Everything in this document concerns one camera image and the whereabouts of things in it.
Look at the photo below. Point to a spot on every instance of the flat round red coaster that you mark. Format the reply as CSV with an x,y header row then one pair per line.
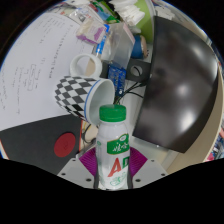
x,y
65,145

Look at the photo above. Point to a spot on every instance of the white green-capped drink bottle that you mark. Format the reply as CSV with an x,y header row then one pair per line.
x,y
113,150

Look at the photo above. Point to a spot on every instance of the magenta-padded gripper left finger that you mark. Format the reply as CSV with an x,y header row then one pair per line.
x,y
87,161

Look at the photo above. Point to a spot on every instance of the white handwritten paper sheet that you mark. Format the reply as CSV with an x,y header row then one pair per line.
x,y
36,66

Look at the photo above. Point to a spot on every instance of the blue round container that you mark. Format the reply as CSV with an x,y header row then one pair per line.
x,y
140,47

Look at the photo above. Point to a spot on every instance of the black computer monitor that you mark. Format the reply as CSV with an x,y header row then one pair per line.
x,y
180,86

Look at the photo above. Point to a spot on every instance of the clear plastic box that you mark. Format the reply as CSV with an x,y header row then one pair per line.
x,y
121,43

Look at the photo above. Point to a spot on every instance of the white tissue stack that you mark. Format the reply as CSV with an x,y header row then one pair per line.
x,y
128,11

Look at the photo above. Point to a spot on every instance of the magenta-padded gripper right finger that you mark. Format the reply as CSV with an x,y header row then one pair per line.
x,y
137,161

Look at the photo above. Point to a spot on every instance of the black white checkered mug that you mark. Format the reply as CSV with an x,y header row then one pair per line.
x,y
75,95

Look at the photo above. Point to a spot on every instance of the blue printed small box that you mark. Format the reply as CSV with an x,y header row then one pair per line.
x,y
116,78

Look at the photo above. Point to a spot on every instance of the clear plastic packet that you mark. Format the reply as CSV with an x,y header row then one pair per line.
x,y
91,29

